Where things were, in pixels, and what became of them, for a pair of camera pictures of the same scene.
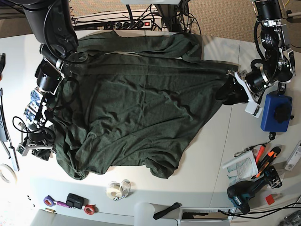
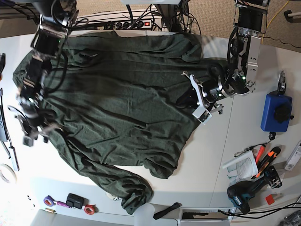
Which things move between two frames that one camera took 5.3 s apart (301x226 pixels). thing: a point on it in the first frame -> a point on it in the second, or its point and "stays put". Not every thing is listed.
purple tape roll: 50,198 stays put
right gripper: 232,92 -> 207,93
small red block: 270,199 stays put
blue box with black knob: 276,112 stays put
